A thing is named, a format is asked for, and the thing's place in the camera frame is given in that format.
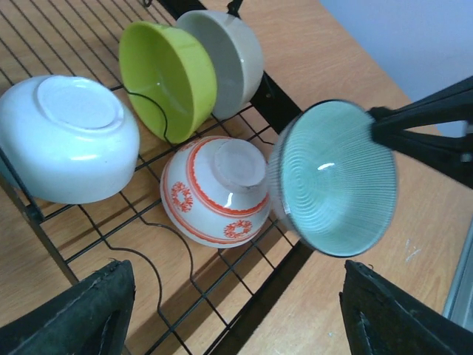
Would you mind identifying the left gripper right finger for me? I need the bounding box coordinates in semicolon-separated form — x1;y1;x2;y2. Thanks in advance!
339;260;472;354

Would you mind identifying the cream beige bowl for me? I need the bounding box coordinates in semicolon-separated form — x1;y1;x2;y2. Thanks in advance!
176;10;265;120

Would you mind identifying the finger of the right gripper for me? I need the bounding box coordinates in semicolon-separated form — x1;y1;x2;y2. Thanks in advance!
371;123;472;183
367;76;472;128

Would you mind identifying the lime green bowl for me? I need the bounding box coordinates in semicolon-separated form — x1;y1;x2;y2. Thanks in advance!
118;21;217;144

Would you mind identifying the orange patterned white bowl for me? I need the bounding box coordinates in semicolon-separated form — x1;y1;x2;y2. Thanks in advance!
160;135;270;249

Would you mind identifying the black wire dish rack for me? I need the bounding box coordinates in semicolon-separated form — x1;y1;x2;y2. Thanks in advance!
1;1;311;354

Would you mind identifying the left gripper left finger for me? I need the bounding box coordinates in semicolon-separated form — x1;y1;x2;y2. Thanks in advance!
1;260;135;354

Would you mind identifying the pale teal bowl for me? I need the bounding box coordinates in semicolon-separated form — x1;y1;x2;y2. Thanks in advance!
266;100;398;258

